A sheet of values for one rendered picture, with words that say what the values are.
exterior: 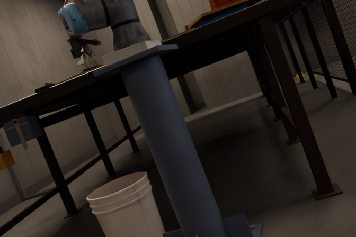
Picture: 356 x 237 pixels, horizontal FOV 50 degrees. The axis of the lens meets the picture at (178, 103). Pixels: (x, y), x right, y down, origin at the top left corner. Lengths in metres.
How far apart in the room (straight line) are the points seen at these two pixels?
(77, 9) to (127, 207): 0.86
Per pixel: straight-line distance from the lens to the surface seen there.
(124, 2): 1.50
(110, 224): 1.79
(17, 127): 2.06
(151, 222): 1.81
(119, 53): 1.45
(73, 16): 1.46
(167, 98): 1.45
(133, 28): 1.48
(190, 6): 6.73
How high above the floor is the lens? 0.74
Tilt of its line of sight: 4 degrees down
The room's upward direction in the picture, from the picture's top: 21 degrees counter-clockwise
